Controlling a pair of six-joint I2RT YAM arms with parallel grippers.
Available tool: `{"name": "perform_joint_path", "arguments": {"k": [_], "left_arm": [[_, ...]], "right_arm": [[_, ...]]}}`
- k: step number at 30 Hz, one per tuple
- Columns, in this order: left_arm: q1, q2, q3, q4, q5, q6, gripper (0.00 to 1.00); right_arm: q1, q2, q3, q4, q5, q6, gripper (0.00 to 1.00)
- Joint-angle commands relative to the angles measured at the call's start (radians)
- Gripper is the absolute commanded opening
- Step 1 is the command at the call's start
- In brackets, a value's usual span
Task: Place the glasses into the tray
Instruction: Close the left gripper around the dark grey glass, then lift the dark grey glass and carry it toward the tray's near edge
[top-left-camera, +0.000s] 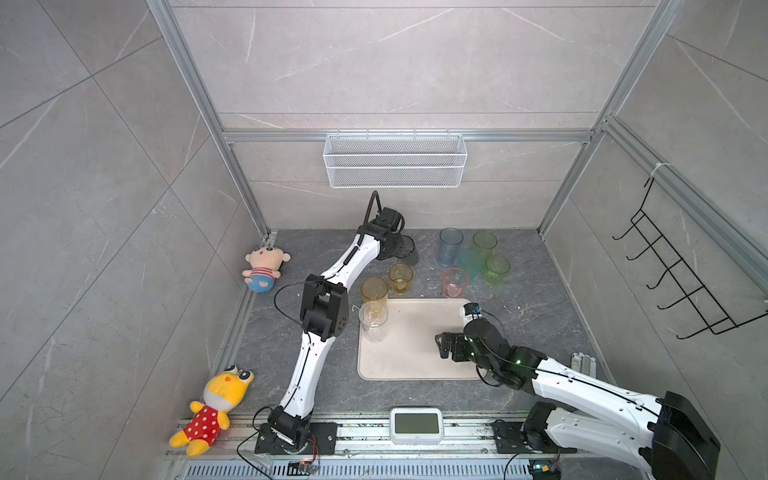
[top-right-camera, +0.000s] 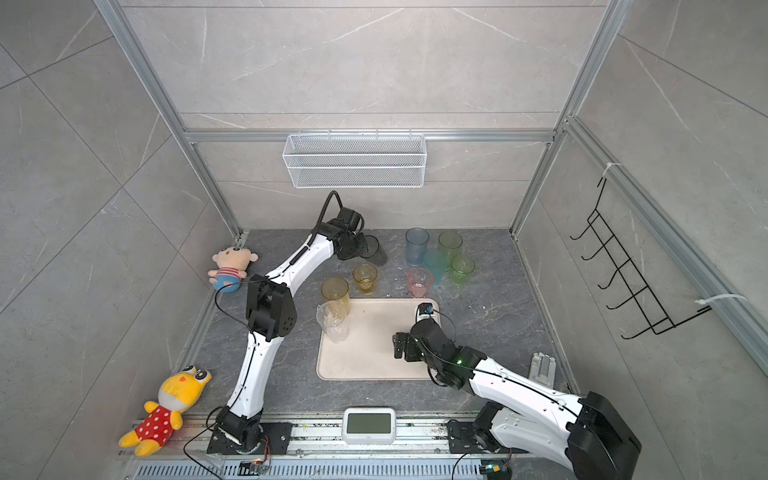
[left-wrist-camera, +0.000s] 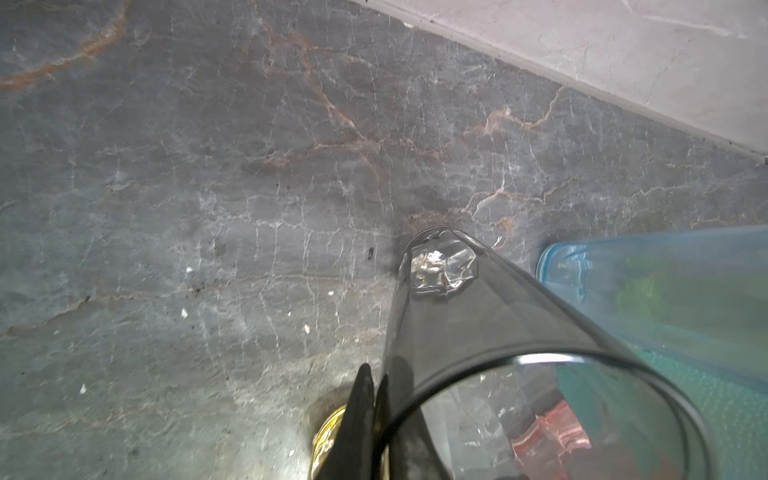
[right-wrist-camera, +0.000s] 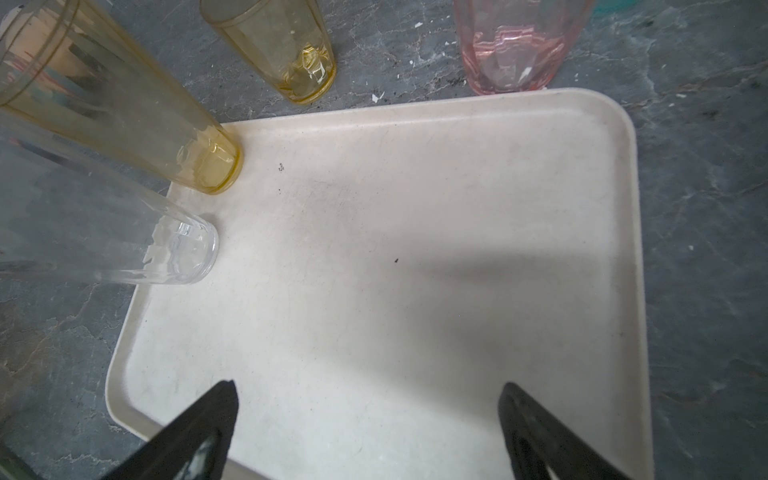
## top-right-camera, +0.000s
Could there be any pink glass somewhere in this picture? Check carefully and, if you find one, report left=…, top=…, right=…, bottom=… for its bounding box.
left=407, top=267, right=434, bottom=298

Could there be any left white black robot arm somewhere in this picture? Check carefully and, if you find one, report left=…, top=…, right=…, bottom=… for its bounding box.
left=214, top=207, right=367, bottom=453

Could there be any clear transparent glass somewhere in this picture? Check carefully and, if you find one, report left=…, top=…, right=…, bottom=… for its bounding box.
left=316, top=300, right=350, bottom=343

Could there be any white wire mesh basket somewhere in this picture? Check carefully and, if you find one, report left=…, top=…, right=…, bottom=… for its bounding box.
left=282, top=133, right=428, bottom=189

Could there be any beige plastic tray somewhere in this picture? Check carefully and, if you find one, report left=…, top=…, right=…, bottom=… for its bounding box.
left=316, top=298, right=438, bottom=381

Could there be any small circuit board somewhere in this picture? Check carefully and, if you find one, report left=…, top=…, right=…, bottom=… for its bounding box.
left=238, top=460, right=271, bottom=477

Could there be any blue glass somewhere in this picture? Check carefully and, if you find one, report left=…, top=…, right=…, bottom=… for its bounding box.
left=405, top=227, right=430, bottom=267

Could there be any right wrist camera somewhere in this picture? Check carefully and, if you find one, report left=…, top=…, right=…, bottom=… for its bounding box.
left=416, top=302, right=435, bottom=322

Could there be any yellow plush toy red dress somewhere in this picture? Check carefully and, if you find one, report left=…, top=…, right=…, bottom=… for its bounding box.
left=118, top=365, right=212, bottom=457

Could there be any tall green glass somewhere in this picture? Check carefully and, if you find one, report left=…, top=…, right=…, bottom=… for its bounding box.
left=438, top=231, right=464, bottom=259

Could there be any pink bear plush toy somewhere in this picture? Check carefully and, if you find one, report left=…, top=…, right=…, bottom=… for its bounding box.
left=208, top=247, right=258, bottom=293

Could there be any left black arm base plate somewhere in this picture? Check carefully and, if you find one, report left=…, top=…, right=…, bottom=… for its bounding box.
left=206, top=422, right=293, bottom=455

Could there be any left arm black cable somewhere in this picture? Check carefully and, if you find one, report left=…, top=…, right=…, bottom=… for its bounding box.
left=308, top=190, right=344, bottom=247

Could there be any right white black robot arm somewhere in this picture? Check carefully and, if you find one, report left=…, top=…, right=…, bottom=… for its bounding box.
left=392, top=317, right=642, bottom=479

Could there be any short green glass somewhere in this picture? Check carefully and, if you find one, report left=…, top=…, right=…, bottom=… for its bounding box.
left=450, top=254, right=476, bottom=285

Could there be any small white grey holder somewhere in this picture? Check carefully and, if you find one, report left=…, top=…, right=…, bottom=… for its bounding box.
left=528, top=352, right=557, bottom=388

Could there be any white digital timer display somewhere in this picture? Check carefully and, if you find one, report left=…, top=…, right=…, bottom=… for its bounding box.
left=342, top=407, right=396, bottom=445

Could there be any black wire hook rack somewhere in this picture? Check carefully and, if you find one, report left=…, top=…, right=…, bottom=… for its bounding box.
left=569, top=178, right=713, bottom=341

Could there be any dark grey smoked glass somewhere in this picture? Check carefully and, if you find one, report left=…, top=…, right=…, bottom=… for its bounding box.
left=360, top=234, right=388, bottom=267

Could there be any tall amber yellow glass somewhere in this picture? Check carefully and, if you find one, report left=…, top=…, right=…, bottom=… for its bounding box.
left=321, top=277, right=351, bottom=319

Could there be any green yellow connector board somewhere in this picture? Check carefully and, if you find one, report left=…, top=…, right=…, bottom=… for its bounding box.
left=478, top=460, right=513, bottom=480

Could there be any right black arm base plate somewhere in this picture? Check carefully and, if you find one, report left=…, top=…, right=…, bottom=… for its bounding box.
left=445, top=419, right=500, bottom=454

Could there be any short yellow glass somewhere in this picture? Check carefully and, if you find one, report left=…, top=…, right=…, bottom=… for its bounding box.
left=353, top=263, right=378, bottom=295

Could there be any teal glass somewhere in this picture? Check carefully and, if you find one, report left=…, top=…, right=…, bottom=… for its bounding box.
left=423, top=249, right=450, bottom=285

